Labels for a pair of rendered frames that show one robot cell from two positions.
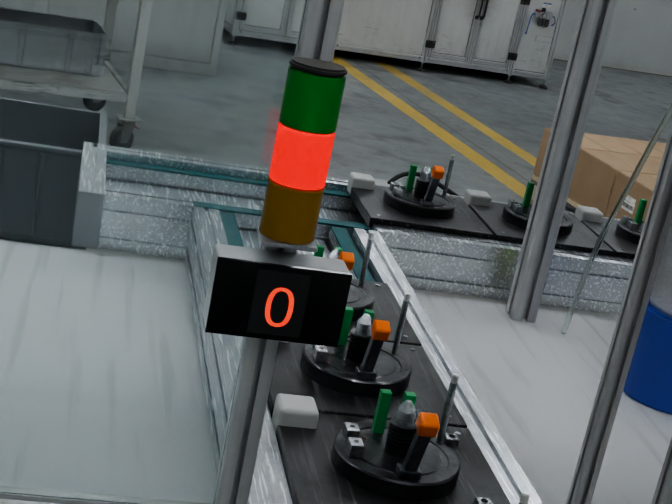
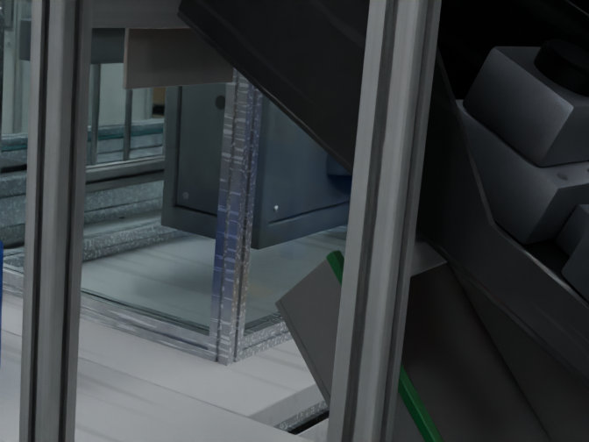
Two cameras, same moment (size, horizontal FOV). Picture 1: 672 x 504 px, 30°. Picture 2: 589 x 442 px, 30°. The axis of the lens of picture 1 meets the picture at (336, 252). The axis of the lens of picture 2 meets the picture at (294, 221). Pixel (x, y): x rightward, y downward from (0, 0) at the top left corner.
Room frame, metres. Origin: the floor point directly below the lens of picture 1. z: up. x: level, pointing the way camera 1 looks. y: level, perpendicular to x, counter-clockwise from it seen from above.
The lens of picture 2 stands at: (0.81, -0.05, 1.33)
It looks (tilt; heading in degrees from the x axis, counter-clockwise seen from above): 13 degrees down; 316
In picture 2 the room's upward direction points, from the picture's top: 5 degrees clockwise
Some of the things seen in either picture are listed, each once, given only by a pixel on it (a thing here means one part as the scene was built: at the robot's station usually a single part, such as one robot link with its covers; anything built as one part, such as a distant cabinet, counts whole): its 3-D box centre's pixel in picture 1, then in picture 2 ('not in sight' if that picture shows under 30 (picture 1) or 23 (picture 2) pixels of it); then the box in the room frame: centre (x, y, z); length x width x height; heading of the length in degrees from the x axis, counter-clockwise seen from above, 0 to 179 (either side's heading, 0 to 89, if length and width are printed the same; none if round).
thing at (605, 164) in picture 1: (654, 204); not in sight; (6.25, -1.54, 0.20); 1.20 x 0.80 x 0.41; 21
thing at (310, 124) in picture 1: (312, 98); not in sight; (1.06, 0.05, 1.38); 0.05 x 0.05 x 0.05
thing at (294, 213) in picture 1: (291, 209); not in sight; (1.06, 0.05, 1.28); 0.05 x 0.05 x 0.05
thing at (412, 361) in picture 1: (360, 342); not in sight; (1.48, -0.05, 1.01); 0.24 x 0.24 x 0.13; 13
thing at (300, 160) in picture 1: (301, 154); not in sight; (1.06, 0.05, 1.33); 0.05 x 0.05 x 0.05
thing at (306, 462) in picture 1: (401, 432); not in sight; (1.24, -0.11, 1.01); 0.24 x 0.24 x 0.13; 13
